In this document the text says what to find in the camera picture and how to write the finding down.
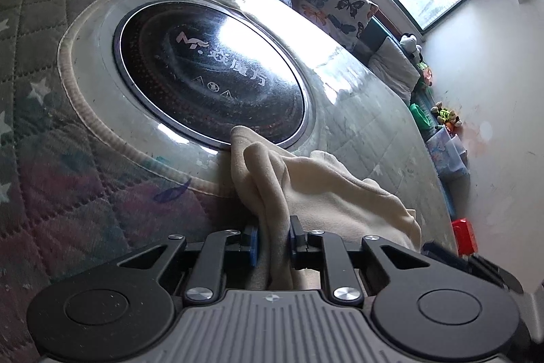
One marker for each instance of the colourful plush toys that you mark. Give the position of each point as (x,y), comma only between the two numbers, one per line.
(425,76)

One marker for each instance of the large butterfly print pillow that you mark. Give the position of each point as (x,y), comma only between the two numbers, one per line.
(335,5)

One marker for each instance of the blue patterned sofa cover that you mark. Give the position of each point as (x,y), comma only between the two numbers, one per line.
(444,186)

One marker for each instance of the green plush toy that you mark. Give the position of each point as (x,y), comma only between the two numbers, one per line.
(444,115)

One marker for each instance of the round black induction cooktop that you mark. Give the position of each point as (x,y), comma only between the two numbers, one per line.
(191,82)

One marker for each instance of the grey pillow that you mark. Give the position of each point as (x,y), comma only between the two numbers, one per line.
(393,67)

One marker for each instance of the cream shirt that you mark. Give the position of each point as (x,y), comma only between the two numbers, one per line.
(323,184)

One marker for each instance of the red plastic stool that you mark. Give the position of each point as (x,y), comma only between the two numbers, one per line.
(465,235)

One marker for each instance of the green plastic basin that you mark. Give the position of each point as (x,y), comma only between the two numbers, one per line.
(418,114)

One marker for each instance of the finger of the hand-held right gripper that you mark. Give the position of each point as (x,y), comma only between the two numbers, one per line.
(437,249)

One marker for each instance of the brown teddy bear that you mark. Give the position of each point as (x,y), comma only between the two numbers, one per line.
(454,122)

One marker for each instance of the panda plush toy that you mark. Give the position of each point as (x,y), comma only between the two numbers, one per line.
(409,46)

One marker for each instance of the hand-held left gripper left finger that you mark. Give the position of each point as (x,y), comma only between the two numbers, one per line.
(254,246)

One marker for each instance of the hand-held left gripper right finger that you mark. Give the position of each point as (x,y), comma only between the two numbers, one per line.
(293,237)

